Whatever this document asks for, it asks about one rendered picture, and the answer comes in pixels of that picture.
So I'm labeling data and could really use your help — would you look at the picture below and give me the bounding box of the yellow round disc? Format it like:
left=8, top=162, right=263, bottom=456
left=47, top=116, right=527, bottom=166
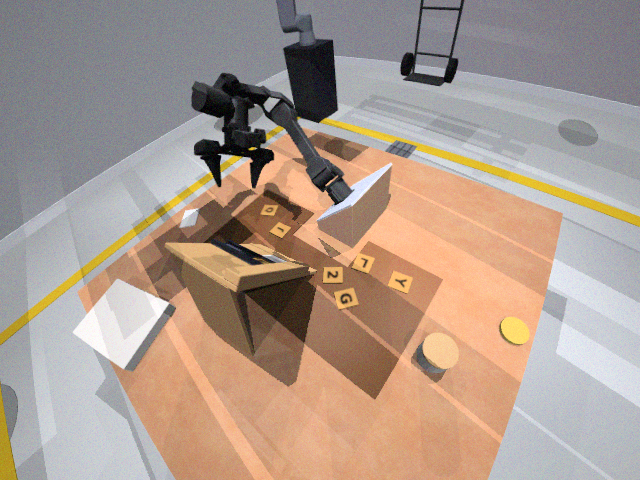
left=499, top=317, right=530, bottom=345

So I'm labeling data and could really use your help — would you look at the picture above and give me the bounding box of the white rectangular card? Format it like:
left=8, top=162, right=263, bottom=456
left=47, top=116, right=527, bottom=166
left=179, top=208, right=200, bottom=228

